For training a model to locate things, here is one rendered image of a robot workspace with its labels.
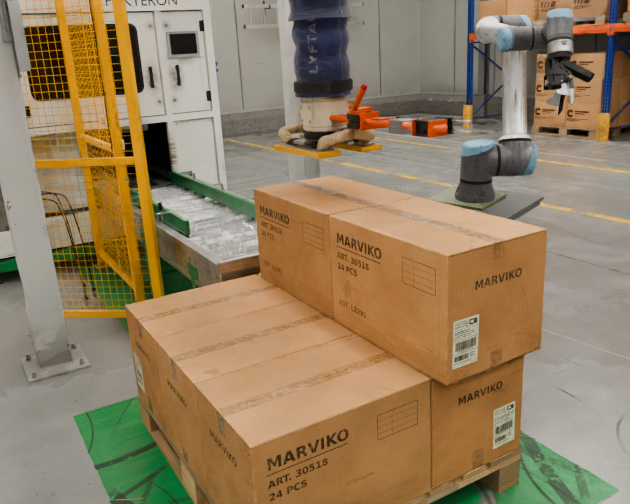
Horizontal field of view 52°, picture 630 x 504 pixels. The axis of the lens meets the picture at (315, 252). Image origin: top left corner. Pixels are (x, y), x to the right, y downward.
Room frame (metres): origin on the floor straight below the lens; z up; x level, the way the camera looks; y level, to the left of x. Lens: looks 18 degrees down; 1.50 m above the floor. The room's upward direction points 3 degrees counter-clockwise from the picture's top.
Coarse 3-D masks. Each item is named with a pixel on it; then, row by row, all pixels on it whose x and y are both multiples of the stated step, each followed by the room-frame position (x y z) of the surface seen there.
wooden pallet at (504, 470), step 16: (144, 416) 2.38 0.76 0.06; (160, 432) 2.31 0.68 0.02; (160, 448) 2.21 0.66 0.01; (176, 448) 2.01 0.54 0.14; (176, 464) 2.08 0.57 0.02; (496, 464) 1.84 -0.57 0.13; (512, 464) 1.87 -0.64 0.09; (192, 480) 1.87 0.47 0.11; (464, 480) 1.76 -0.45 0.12; (496, 480) 1.86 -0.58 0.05; (512, 480) 1.88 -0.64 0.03; (192, 496) 1.89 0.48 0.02; (208, 496) 1.73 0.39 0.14; (432, 496) 1.70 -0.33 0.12
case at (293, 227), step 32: (256, 192) 2.66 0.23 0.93; (288, 192) 2.57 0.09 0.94; (320, 192) 2.53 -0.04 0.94; (352, 192) 2.50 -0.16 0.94; (384, 192) 2.47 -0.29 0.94; (256, 224) 2.68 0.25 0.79; (288, 224) 2.43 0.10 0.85; (320, 224) 2.22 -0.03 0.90; (288, 256) 2.45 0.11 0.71; (320, 256) 2.23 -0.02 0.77; (288, 288) 2.46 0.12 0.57; (320, 288) 2.24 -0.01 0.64
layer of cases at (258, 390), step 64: (128, 320) 2.41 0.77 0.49; (192, 320) 2.24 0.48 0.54; (256, 320) 2.20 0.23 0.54; (320, 320) 2.17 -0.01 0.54; (192, 384) 1.76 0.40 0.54; (256, 384) 1.72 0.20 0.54; (320, 384) 1.70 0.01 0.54; (384, 384) 1.68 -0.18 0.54; (512, 384) 1.87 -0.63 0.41; (192, 448) 1.83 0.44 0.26; (256, 448) 1.41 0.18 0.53; (320, 448) 1.50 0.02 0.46; (384, 448) 1.61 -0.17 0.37; (448, 448) 1.73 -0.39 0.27; (512, 448) 1.88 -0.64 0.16
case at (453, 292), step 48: (336, 240) 2.12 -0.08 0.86; (384, 240) 1.89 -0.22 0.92; (432, 240) 1.79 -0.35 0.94; (480, 240) 1.76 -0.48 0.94; (528, 240) 1.80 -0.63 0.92; (336, 288) 2.14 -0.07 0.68; (384, 288) 1.89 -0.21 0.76; (432, 288) 1.70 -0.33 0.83; (480, 288) 1.71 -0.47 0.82; (528, 288) 1.81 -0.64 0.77; (384, 336) 1.90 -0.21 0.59; (432, 336) 1.70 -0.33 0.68; (480, 336) 1.71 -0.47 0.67; (528, 336) 1.81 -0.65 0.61
